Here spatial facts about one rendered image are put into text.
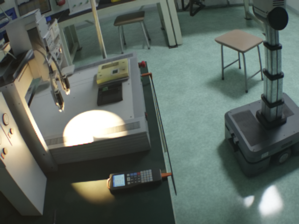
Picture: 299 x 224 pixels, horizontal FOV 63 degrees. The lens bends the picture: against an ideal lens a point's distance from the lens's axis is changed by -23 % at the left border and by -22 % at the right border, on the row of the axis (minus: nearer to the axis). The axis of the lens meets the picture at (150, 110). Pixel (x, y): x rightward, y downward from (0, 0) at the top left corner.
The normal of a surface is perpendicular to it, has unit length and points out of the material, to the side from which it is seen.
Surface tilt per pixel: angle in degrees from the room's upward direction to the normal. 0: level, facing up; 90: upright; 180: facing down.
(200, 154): 0
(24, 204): 90
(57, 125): 0
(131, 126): 0
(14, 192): 90
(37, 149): 90
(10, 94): 90
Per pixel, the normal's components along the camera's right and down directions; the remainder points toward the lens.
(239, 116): -0.19, -0.79
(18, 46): 0.09, 0.58
